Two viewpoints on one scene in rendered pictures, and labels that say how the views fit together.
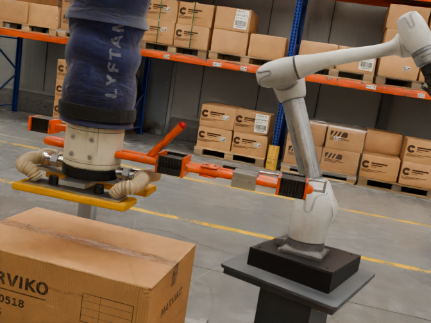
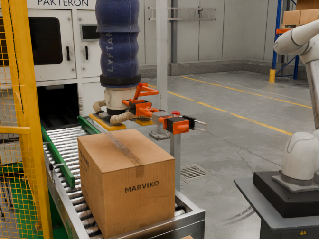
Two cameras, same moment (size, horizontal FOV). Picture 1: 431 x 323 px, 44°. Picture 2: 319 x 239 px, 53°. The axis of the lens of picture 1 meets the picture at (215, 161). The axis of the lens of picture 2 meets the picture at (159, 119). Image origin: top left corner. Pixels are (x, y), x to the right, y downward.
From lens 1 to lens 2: 1.31 m
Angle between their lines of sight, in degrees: 50
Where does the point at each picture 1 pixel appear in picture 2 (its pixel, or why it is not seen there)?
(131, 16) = (114, 26)
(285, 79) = (287, 47)
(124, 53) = (114, 47)
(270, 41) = not seen: outside the picture
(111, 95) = (110, 69)
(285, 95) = (303, 59)
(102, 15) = (100, 28)
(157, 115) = not seen: outside the picture
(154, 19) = not seen: outside the picture
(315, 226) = (293, 164)
